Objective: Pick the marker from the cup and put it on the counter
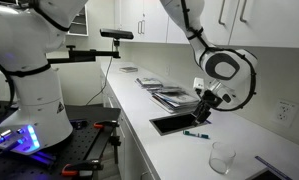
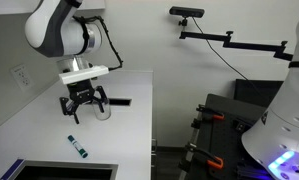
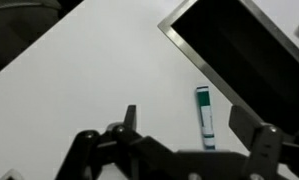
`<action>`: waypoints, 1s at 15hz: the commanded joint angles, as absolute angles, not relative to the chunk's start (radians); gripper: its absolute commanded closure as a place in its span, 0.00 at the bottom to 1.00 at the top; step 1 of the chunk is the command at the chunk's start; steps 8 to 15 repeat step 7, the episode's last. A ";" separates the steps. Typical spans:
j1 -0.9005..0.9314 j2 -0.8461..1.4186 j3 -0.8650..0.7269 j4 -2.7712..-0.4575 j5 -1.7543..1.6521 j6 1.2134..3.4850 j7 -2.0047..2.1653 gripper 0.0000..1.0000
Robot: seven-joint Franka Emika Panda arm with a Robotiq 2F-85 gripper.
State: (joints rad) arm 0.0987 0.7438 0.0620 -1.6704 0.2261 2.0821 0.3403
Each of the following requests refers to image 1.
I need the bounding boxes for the thin black camera cable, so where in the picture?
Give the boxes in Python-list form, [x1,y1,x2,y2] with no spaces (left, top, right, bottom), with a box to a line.
[85,41,116,106]

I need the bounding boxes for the white lower counter cabinets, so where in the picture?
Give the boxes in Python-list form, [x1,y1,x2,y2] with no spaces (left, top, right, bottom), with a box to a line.
[100,71,158,180]

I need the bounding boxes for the black stereo camera bar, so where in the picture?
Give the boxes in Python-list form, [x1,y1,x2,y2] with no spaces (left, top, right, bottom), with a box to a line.
[99,28,135,40]

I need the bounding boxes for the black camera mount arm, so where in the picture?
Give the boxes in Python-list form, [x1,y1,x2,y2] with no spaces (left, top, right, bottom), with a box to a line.
[47,44,122,65]

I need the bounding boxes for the white wall power outlet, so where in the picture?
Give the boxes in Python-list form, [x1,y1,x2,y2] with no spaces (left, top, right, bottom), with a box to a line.
[270,98,299,129]

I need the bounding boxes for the flat dark magazine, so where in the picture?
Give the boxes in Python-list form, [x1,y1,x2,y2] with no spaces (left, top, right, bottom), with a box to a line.
[146,85,184,95]

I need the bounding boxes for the dark object counter edge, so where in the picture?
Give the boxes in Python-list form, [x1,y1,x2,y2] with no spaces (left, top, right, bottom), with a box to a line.
[254,155,293,180]

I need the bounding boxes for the small magazine stack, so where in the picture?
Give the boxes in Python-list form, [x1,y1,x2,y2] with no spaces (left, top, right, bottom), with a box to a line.
[135,77,164,90]

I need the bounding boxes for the teal green marker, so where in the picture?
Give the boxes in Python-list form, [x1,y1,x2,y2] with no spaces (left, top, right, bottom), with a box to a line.
[182,130,211,140]

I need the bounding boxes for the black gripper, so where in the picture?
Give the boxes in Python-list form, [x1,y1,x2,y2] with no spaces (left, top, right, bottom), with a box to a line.
[191,88,224,127]

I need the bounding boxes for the small silver handle pair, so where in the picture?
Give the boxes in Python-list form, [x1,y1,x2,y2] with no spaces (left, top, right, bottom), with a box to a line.
[137,20,146,35]

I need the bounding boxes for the orange handled black clamp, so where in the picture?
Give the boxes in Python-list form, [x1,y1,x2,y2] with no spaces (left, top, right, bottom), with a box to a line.
[93,119,120,131]
[61,158,104,177]

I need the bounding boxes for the small grey book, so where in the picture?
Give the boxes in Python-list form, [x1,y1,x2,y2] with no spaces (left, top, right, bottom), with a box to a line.
[118,66,139,74]

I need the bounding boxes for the black perforated robot table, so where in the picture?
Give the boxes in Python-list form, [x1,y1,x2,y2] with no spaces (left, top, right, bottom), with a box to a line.
[0,104,122,180]

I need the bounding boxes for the black clamp screw post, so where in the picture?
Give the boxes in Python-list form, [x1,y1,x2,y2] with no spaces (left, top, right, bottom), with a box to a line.
[108,134,122,165]

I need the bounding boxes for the white upper wall cabinets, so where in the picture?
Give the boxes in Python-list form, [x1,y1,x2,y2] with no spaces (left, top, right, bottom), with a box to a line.
[113,0,299,50]

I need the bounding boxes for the black rectangular counter cutout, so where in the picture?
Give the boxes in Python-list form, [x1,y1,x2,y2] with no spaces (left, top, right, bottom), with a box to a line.
[149,111,207,137]

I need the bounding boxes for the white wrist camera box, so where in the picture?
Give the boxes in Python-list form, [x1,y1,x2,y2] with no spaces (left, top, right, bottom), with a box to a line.
[192,76,206,92]

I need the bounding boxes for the clear glass cup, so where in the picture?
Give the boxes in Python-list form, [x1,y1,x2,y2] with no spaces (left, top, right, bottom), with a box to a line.
[208,141,237,175]

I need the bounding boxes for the white wall shelf organizer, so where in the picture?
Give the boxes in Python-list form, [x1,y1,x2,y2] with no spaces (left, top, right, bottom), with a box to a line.
[67,4,90,37]

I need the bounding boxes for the silver cabinet door handle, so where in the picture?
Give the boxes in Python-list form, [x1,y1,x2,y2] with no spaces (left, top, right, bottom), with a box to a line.
[217,0,227,26]
[239,0,249,24]

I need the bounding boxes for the large magazine stack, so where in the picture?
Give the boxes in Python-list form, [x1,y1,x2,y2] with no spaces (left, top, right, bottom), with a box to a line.
[150,91,201,115]

